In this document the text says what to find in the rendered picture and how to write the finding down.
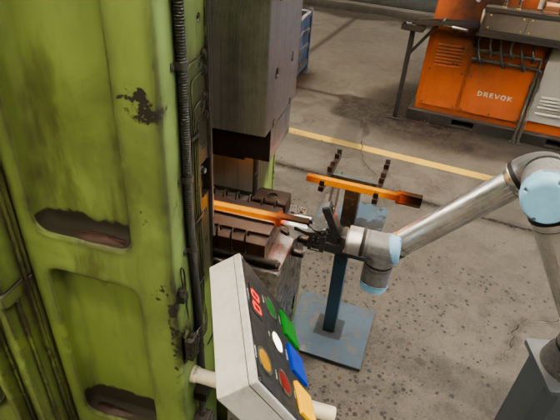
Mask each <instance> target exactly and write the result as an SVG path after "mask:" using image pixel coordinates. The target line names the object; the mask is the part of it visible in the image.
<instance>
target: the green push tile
mask: <svg viewBox="0 0 560 420"><path fill-rule="evenodd" d="M279 315H280V319H281V324H282V330H283V334H284V335H285V337H286V338H287V339H288V341H289V342H290V343H291V344H292V345H293V346H294V347H295V349H296V350H299V346H298V339H297V335H296V332H295V327H294V326H293V324H292V323H291V321H290V320H289V319H288V317H287V316H286V315H285V313H284V312H283V310H279Z"/></svg>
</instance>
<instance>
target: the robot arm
mask: <svg viewBox="0 0 560 420"><path fill-rule="evenodd" d="M518 198H519V202H520V205H521V208H522V210H523V212H524V213H525V214H526V215H527V219H528V221H529V223H530V224H531V226H532V231H533V234H534V237H535V240H536V243H537V248H538V251H539V253H540V257H541V259H542V265H543V267H544V270H545V273H546V276H547V281H548V284H549V287H550V289H551V293H552V297H553V301H554V303H555V306H556V309H557V314H558V317H559V320H560V155H559V154H556V153H555V152H545V151H543V152H531V153H528V154H525V155H522V156H520V157H517V158H515V159H513V160H512V161H511V162H508V163H507V164H506V167H505V170H504V172H501V173H499V174H498V175H497V176H495V177H492V178H491V179H489V180H487V181H486V182H484V183H482V184H480V185H478V186H477V187H475V188H473V189H471V190H470V191H468V192H465V193H464V194H463V195H461V196H459V197H457V198H455V199H453V200H452V201H450V202H448V203H446V204H444V205H443V206H441V207H439V208H437V209H436V210H434V211H432V212H430V213H429V214H427V215H425V216H423V217H421V218H419V219H418V220H417V221H415V222H412V223H410V224H409V225H407V226H406V227H404V228H402V229H400V230H398V231H396V232H393V233H385V232H379V231H374V230H371V229H367V228H363V227H357V226H353V225H352V226H351V227H350V229H349V227H345V228H344V231H343V229H342V227H341V224H340V222H339V220H338V215H337V213H336V211H335V207H334V205H333V202H332V201H330V202H325V203H324V204H323V207H322V212H323V214H324V216H325V218H326V219H324V218H321V217H317V216H314V215H309V214H300V215H295V216H299V217H304V218H310V222H309V227H308V225H307V224H302V223H298V222H290V221H286V220H282V221H281V223H282V224H283V225H284V226H286V227H288V229H289V233H290V237H291V238H292V239H296V238H297V237H298V236H299V235H303V236H308V240H307V242H308V244H307V249H309V250H313V251H316V252H320V253H323V250H327V251H330V252H335V253H341V254H343V249H344V248H345V253H347V254H351V255H355V256H359V257H362V258H365V259H364V263H363V267H362V273H361V277H360V278H359V280H360V281H359V285H360V287H361V289H362V290H363V291H364V292H366V293H369V294H372V295H380V294H383V293H384V292H385V291H386V289H387V288H388V281H389V278H390V277H391V274H392V272H393V269H394V266H396V265H398V261H399V260H400V259H402V258H405V257H406V256H407V255H408V254H410V253H413V252H415V251H417V250H418V249H419V248H422V247H424V246H426V245H428V244H429V243H432V242H434V241H436V240H438V239H439V238H442V237H444V236H446V235H448V234H449V233H452V232H453V231H455V230H457V229H459V228H461V227H463V226H465V225H467V224H469V223H471V222H473V221H475V220H477V219H479V218H481V217H483V216H485V215H487V214H489V213H491V212H492V211H494V210H496V209H498V208H500V207H502V206H504V205H506V204H508V203H510V202H512V201H514V200H516V199H518ZM311 224H312V225H311ZM314 246H316V247H319V251H318V250H315V249H311V247H313V248H314ZM540 361H541V364H542V366H543V367H544V369H545V370H546V371H547V373H548V374H549V375H550V376H552V377H553V378H554V379H555V380H557V381H558V382H560V332H559V334H558V335H557V337H555V338H554V339H552V340H551V341H549V342H547V343H546V344H545V345H544V346H543V347H542V350H541V352H540Z"/></svg>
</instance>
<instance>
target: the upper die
mask: <svg viewBox="0 0 560 420"><path fill-rule="evenodd" d="M290 109H291V103H289V104H288V106H287V108H286V109H285V110H284V112H283V113H282V115H281V116H280V118H279V119H278V120H277V121H276V123H275V124H274V125H272V129H271V130H270V131H269V133H268V134H267V136H266V137H259V136H254V135H249V134H245V133H240V132H231V131H227V130H222V129H217V128H212V150H213V151H214V152H218V153H226V154H231V155H235V156H239V157H244V158H251V159H256V160H261V161H265V162H270V160H271V159H272V157H273V155H274V154H275V152H276V151H277V150H278V148H279V146H280V145H281V143H282V142H283V139H284V138H285V137H286V136H287V134H288V131H289V120H290Z"/></svg>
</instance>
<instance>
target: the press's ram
mask: <svg viewBox="0 0 560 420"><path fill-rule="evenodd" d="M209 2H210V41H211V79H212V127H213V128H217V129H222V130H227V131H231V132H236V133H245V134H249V135H254V136H259V137H263V138H265V137H266V136H267V135H268V133H269V131H270V130H271V129H272V127H273V125H274V124H275V123H276V121H277V120H278V119H279V118H280V116H281V115H282V114H283V112H284V110H285V109H286V108H287V106H288V104H289V103H290V102H291V101H292V100H293V98H294V97H295V92H296V82H297V72H298V52H299V42H300V32H301V21H302V10H303V0H209Z"/></svg>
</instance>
